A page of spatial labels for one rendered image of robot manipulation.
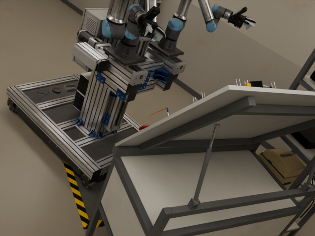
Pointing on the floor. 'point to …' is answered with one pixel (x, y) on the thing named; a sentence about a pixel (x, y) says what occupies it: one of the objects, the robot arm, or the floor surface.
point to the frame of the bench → (218, 225)
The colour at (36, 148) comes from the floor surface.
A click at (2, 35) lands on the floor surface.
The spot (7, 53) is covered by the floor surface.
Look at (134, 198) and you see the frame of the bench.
